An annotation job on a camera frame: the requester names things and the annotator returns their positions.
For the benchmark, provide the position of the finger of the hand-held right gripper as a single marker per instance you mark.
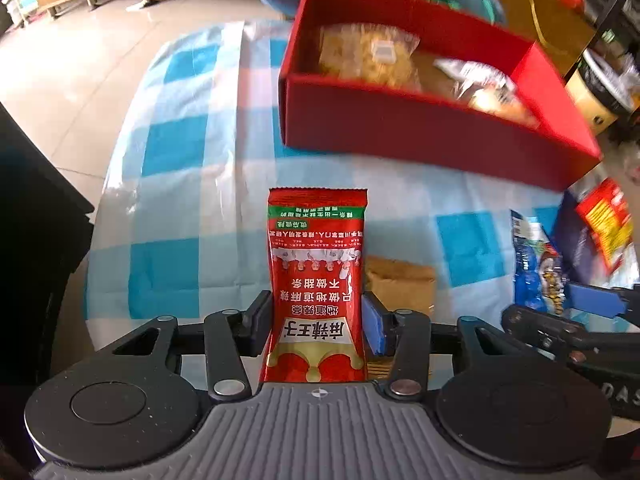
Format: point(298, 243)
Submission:
point(540, 325)
point(597, 300)

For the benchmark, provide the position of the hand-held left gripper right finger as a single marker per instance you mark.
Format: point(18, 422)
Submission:
point(372, 322)

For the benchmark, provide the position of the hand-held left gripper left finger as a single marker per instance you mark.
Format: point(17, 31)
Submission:
point(257, 322)

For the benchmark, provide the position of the red cardboard box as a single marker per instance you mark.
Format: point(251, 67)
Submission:
point(400, 130)

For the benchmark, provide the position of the silver snack packet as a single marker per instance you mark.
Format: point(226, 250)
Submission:
point(460, 75)

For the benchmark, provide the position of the clear bag of fried snacks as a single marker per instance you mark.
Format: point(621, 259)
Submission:
point(370, 60)

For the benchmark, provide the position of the brown paper packet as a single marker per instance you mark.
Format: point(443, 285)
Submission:
point(400, 285)

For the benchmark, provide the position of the dark blue snack packet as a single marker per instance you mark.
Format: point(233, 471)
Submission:
point(570, 240)

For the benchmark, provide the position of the red and yellow snack packet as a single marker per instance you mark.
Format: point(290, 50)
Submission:
point(605, 220)

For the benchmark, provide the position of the blue checkered bed sheet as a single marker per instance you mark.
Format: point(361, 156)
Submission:
point(200, 200)

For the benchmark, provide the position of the yellow trash bin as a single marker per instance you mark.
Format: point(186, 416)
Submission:
point(590, 105)

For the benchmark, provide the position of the black cabinet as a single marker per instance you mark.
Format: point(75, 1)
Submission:
point(35, 235)

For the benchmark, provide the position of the wooden cabinet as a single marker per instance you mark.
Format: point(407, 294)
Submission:
point(560, 40)

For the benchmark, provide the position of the red plastic bag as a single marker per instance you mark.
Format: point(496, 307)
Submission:
point(570, 0)

